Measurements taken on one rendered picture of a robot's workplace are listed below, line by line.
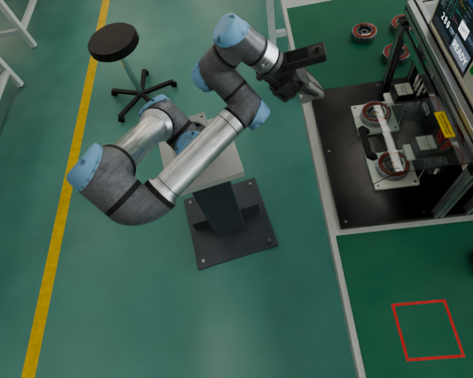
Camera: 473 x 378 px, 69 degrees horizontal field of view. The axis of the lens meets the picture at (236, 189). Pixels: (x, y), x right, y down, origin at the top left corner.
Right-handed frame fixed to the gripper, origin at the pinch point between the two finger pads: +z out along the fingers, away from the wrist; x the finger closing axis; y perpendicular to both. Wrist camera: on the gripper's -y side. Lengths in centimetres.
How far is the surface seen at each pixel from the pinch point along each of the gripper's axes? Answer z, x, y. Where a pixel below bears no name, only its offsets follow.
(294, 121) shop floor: 93, -86, 71
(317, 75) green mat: 38, -50, 19
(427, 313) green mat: 47, 55, 8
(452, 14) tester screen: 21.2, -17.5, -33.0
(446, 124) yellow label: 29.1, 9.4, -19.3
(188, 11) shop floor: 44, -233, 131
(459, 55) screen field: 25.3, -6.7, -29.6
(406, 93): 40.7, -16.9, -10.6
